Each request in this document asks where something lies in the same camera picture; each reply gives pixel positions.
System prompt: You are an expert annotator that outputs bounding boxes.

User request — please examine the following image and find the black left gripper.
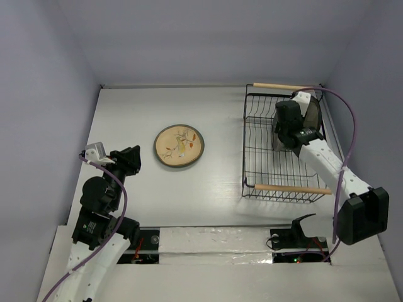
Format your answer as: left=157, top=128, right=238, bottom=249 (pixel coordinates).
left=99, top=144, right=140, bottom=209

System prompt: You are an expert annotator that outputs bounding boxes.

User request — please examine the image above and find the dark deer pattern plate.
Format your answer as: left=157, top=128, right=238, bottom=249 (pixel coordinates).
left=273, top=96, right=323, bottom=155

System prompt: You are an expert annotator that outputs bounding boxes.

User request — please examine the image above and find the beige bird pattern plate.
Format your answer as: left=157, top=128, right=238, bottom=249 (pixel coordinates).
left=153, top=124, right=205, bottom=168

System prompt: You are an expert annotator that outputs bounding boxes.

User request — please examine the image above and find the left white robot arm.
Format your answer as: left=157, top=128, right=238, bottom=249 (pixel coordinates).
left=54, top=142, right=141, bottom=301

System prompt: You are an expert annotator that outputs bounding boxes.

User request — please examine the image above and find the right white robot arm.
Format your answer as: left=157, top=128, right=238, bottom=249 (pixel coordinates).
left=273, top=100, right=389, bottom=245

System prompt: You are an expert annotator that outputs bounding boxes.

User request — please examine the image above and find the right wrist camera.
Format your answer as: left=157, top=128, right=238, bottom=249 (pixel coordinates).
left=291, top=91, right=312, bottom=117

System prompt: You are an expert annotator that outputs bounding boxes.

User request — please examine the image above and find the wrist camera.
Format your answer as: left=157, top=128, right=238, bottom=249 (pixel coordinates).
left=83, top=142, right=115, bottom=165
left=291, top=91, right=312, bottom=117

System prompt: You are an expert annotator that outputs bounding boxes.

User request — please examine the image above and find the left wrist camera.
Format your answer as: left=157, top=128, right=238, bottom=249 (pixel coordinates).
left=83, top=142, right=115, bottom=165

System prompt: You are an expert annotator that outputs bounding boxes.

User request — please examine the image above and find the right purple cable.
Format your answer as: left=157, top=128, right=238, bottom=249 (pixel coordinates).
left=310, top=87, right=358, bottom=262

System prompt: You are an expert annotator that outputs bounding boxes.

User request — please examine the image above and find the purple cable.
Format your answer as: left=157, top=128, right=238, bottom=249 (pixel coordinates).
left=310, top=87, right=358, bottom=262
left=40, top=155, right=128, bottom=302

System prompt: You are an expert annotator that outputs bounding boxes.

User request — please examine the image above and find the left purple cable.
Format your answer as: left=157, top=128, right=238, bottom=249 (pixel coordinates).
left=40, top=155, right=128, bottom=302

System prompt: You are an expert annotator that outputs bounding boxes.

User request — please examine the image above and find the black wire dish rack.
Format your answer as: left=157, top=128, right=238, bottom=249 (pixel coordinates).
left=242, top=84, right=332, bottom=203

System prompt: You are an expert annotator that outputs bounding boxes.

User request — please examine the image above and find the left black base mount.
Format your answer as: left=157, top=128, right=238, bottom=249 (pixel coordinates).
left=118, top=228, right=160, bottom=264

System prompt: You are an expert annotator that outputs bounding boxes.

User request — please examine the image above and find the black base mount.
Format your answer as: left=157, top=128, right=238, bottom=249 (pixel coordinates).
left=118, top=228, right=160, bottom=264
left=266, top=214, right=329, bottom=264

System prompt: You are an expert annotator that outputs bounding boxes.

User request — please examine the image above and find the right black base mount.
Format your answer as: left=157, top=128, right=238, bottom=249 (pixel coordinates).
left=266, top=214, right=329, bottom=264

